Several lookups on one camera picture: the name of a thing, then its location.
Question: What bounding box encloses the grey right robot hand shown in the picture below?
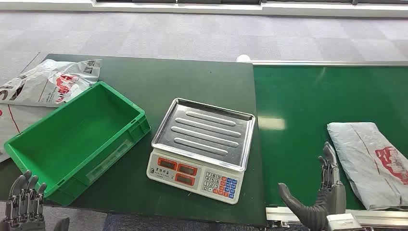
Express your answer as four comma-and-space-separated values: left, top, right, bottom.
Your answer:
278, 141, 347, 231

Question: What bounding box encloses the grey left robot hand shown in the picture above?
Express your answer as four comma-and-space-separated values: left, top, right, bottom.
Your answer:
0, 169, 70, 231

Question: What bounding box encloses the grey package with red print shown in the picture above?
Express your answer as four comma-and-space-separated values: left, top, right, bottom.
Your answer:
327, 121, 408, 211

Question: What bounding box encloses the green conveyor belt machine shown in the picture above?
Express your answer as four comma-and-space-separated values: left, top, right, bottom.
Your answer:
251, 60, 408, 231

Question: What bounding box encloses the white mailer bag, red line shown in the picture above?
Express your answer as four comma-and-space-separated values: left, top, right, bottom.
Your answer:
0, 103, 57, 164

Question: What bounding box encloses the green plastic crate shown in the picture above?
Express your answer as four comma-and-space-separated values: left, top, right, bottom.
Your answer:
3, 81, 152, 206

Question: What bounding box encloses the white mailer bag, red logo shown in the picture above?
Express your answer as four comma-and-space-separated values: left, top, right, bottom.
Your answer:
0, 58, 102, 108

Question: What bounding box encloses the white scale with steel tray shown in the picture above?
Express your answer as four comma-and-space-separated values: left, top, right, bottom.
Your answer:
146, 97, 256, 205

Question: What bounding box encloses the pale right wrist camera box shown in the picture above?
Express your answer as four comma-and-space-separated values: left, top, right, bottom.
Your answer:
325, 213, 363, 231

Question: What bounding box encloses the black window frame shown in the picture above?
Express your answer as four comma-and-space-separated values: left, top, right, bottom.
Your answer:
94, 0, 408, 5

